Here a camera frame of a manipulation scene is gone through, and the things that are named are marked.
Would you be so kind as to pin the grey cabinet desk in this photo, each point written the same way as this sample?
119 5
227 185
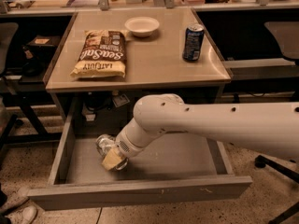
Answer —
152 63

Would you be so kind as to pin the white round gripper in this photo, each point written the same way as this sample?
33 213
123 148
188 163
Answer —
123 145

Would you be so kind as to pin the white sneaker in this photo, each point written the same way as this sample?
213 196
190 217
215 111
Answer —
25 216

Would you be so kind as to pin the grey office chair left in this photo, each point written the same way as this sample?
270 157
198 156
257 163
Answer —
7 31

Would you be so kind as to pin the white paper bowl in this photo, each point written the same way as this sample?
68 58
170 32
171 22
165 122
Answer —
142 26

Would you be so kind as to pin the black box under desk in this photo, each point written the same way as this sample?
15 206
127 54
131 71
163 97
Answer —
44 42

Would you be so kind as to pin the open grey top drawer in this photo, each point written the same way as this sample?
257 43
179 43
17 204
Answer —
178 167

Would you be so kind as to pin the grey office chair right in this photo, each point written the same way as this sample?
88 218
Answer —
282 39

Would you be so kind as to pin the brown sea salt chip bag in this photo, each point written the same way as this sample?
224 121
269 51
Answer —
103 54

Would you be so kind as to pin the blue pepsi can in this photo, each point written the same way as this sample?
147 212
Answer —
194 36

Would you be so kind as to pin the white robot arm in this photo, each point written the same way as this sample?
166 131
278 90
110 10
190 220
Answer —
268 128

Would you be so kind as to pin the grey office chair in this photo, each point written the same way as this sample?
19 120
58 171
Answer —
282 39
7 31

